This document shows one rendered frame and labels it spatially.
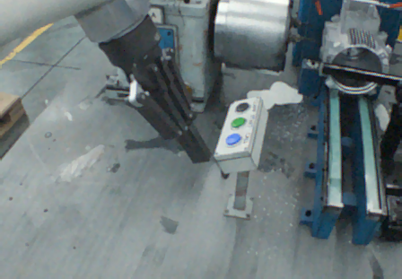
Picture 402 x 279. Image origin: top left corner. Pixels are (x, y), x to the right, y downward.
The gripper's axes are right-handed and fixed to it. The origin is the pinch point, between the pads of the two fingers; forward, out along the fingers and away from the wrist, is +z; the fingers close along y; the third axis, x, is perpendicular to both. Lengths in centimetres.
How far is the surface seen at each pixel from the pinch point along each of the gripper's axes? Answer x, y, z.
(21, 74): 225, 159, 20
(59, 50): 212, 199, 26
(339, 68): -18, 51, 24
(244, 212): 8.3, 15.0, 35.3
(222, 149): 2.1, 10.0, 10.4
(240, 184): 5.6, 15.5, 26.0
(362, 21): -28, 62, 17
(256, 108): -3.1, 20.7, 10.4
